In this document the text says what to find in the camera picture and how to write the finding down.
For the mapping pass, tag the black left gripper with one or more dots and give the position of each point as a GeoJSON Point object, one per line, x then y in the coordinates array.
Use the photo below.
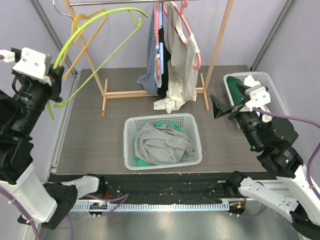
{"type": "Point", "coordinates": [56, 74]}

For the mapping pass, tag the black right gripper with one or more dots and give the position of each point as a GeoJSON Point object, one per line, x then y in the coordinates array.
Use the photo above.
{"type": "Point", "coordinates": [235, 110]}

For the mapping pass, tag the white tank top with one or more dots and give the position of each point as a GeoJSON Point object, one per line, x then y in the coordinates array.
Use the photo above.
{"type": "Point", "coordinates": [182, 77]}

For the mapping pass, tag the yellow plastic hanger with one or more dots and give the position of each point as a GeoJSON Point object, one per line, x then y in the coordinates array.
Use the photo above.
{"type": "Point", "coordinates": [76, 20]}

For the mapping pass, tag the black tank top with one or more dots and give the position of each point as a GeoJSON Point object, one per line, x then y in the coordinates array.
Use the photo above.
{"type": "Point", "coordinates": [162, 91]}

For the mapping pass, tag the blue striped tank top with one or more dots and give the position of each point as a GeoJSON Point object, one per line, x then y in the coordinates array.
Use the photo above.
{"type": "Point", "coordinates": [149, 79]}

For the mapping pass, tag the light blue hanger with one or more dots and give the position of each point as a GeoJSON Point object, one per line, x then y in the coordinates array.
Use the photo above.
{"type": "Point", "coordinates": [161, 36]}

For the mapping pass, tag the grey tank top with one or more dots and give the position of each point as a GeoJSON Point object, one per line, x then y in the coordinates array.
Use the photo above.
{"type": "Point", "coordinates": [160, 147]}

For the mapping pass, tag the lime green hanger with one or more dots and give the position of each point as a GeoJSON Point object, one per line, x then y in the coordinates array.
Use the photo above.
{"type": "Point", "coordinates": [103, 88]}

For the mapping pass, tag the pink hanger with white top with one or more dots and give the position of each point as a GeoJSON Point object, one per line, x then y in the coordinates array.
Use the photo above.
{"type": "Point", "coordinates": [175, 17]}

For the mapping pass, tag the green tank top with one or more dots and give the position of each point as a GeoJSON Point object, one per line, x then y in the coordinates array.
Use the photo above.
{"type": "Point", "coordinates": [142, 162]}

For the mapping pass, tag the pink hanger with striped top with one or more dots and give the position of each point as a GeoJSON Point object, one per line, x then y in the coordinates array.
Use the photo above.
{"type": "Point", "coordinates": [157, 40]}

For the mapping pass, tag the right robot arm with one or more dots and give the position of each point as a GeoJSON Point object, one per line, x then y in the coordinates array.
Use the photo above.
{"type": "Point", "coordinates": [272, 136]}

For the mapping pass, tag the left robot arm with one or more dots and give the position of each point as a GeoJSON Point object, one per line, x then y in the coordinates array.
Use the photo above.
{"type": "Point", "coordinates": [44, 203]}

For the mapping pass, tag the folded dark green garment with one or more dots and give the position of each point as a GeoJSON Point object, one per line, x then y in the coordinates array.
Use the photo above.
{"type": "Point", "coordinates": [232, 90]}

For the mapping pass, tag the folded white printed garment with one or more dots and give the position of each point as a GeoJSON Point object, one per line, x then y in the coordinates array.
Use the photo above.
{"type": "Point", "coordinates": [249, 81]}

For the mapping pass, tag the wooden clothes rack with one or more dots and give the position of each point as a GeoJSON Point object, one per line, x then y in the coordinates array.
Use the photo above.
{"type": "Point", "coordinates": [205, 81]}

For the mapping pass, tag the white plastic laundry basket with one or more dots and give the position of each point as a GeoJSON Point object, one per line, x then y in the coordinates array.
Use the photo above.
{"type": "Point", "coordinates": [185, 121]}

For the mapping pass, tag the white basket with folded clothes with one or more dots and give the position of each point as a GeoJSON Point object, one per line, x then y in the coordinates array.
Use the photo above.
{"type": "Point", "coordinates": [275, 106]}

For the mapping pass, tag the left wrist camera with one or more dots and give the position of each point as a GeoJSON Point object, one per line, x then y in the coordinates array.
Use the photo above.
{"type": "Point", "coordinates": [29, 62]}

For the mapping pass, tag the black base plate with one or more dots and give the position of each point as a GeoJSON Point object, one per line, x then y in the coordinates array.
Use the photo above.
{"type": "Point", "coordinates": [167, 188]}

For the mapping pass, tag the white slotted cable duct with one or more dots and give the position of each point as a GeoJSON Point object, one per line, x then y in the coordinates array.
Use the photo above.
{"type": "Point", "coordinates": [96, 206]}

